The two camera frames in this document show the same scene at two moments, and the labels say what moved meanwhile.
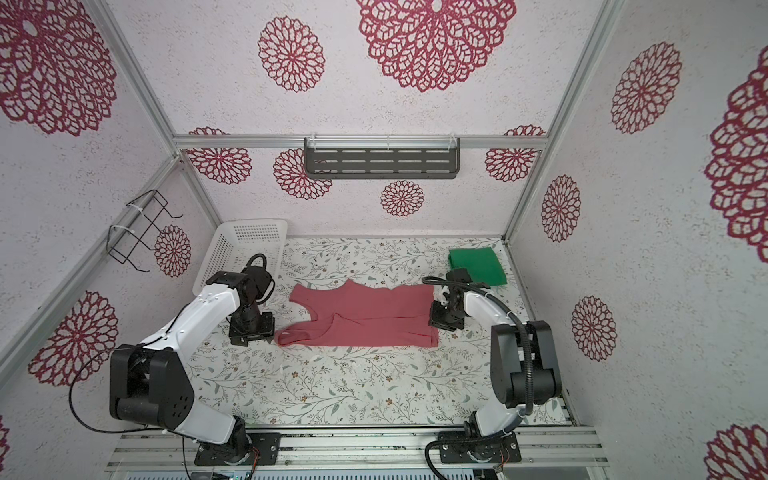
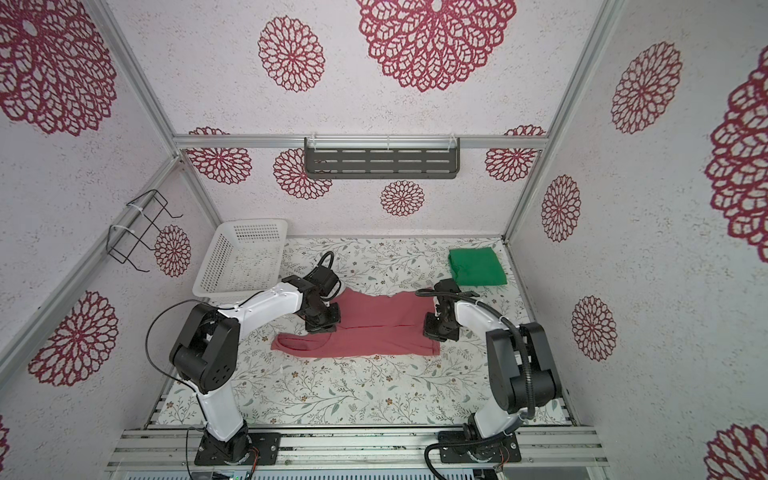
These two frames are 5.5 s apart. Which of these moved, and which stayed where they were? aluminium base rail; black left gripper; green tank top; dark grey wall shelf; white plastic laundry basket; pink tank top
Moved: pink tank top; black left gripper
Stayed: green tank top; aluminium base rail; white plastic laundry basket; dark grey wall shelf
